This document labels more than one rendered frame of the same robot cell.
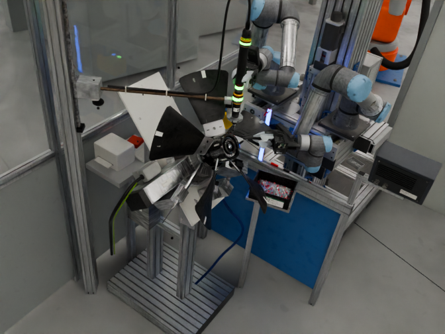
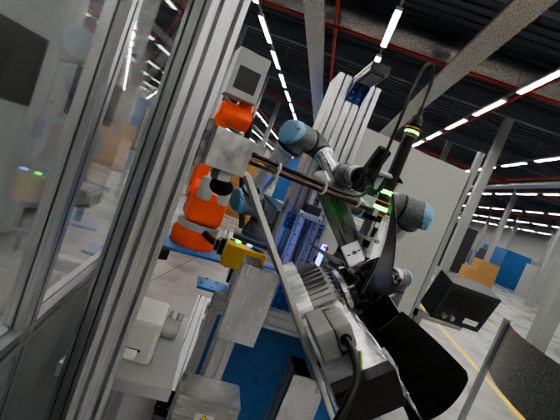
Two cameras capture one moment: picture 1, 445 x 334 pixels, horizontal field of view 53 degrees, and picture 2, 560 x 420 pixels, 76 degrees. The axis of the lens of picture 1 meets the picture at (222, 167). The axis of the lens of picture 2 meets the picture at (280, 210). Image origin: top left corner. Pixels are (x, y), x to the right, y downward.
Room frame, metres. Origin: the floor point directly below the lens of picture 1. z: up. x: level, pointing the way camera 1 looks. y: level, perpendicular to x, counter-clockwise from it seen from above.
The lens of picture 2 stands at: (1.02, 0.93, 1.38)
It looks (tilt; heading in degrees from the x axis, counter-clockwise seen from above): 5 degrees down; 319
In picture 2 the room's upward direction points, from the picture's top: 21 degrees clockwise
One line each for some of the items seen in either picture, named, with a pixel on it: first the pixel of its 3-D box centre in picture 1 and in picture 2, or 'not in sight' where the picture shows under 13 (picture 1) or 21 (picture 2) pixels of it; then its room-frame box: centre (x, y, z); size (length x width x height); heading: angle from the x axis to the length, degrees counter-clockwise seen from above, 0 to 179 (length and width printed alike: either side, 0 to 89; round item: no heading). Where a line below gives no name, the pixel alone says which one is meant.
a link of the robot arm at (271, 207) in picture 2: (276, 64); (265, 207); (2.46, -0.24, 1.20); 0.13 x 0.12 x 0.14; 91
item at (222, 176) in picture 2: (98, 100); (222, 182); (1.62, 0.56, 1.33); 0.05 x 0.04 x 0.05; 95
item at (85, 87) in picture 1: (88, 87); (217, 147); (1.62, 0.60, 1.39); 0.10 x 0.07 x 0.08; 95
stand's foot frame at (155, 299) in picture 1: (171, 288); not in sight; (1.65, 0.21, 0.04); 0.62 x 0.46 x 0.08; 60
